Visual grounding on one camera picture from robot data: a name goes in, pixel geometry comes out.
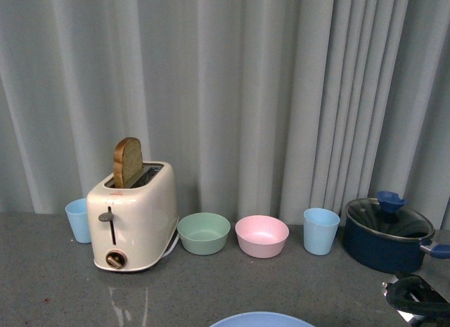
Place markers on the green bowl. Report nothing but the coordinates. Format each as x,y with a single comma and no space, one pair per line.
203,233

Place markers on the grey curtain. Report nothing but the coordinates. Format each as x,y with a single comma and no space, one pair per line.
261,106

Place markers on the light blue cup behind toaster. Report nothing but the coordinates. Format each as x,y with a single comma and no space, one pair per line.
76,212

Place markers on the pink bowl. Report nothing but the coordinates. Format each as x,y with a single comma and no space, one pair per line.
261,236

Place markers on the glass pot lid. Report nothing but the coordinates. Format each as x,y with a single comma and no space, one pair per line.
387,215

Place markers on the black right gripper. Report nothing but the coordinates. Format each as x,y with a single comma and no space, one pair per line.
415,300

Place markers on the cream white toaster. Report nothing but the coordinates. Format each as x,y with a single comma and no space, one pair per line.
131,228

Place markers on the light blue plate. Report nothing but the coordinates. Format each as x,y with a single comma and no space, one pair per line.
261,319

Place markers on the brown bread slice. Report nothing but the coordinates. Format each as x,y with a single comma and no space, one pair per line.
127,161

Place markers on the dark blue saucepan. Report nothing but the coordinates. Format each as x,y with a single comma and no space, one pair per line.
390,255

